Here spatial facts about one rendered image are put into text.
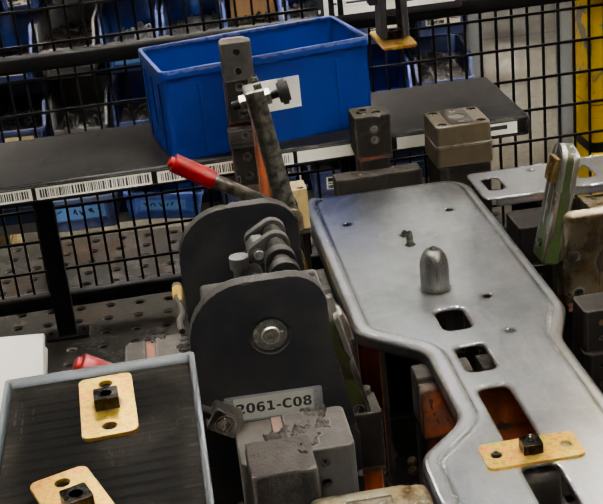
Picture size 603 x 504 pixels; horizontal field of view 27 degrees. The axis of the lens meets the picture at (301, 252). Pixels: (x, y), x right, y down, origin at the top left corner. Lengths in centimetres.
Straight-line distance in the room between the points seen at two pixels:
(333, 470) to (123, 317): 116
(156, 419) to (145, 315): 123
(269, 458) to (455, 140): 87
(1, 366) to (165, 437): 54
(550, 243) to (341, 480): 56
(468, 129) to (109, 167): 50
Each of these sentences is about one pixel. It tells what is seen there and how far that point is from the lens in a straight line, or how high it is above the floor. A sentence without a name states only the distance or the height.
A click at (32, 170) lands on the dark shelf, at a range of 182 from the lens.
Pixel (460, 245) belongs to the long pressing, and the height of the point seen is 100.
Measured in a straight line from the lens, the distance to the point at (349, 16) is 196.
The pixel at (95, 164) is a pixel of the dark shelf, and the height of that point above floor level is 103.
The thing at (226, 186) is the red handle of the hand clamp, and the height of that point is 111.
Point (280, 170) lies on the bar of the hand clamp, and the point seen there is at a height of 112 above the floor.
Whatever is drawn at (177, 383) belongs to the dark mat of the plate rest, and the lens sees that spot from 90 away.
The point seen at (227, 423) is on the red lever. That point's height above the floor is 109.
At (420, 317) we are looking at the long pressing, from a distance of 131.
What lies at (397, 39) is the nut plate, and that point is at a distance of 140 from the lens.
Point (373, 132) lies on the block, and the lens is 172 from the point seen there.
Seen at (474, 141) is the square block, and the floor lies 103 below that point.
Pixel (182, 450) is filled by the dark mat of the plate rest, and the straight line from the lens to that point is 82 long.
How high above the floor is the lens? 159
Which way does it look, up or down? 23 degrees down
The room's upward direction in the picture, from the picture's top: 6 degrees counter-clockwise
